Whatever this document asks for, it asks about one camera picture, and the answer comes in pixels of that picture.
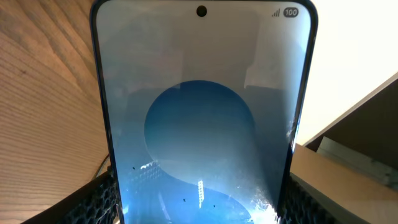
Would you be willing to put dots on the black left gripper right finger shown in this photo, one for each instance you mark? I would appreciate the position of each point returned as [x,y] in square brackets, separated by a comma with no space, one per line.
[304,204]

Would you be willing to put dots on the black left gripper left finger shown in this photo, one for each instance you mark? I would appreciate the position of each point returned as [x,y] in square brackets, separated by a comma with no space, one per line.
[96,202]

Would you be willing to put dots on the blue Galaxy smartphone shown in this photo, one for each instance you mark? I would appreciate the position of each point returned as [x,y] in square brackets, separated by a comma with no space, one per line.
[201,103]

